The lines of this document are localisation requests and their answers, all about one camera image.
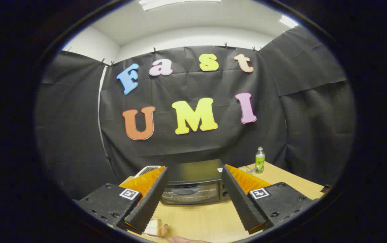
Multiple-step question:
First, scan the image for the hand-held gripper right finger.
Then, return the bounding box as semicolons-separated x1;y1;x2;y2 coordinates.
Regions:
221;164;315;234

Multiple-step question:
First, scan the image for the black toaster oven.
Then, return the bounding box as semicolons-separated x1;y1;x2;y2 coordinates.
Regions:
161;159;232;205

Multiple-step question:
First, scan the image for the long ceiling light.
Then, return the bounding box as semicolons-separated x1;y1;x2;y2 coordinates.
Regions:
138;0;221;11

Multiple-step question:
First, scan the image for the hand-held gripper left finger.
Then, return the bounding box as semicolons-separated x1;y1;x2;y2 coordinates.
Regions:
73;165;169;235

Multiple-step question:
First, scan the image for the toast sandwich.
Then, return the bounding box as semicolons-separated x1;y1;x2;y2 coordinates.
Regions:
142;218;169;239

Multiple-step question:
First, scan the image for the white pop-up toaster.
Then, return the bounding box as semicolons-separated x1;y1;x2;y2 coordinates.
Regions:
134;165;162;179

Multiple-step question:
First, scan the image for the green drink bottle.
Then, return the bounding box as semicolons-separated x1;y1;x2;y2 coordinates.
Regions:
255;147;265;173

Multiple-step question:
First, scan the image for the small ceiling light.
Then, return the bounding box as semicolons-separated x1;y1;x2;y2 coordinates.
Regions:
279;15;299;29

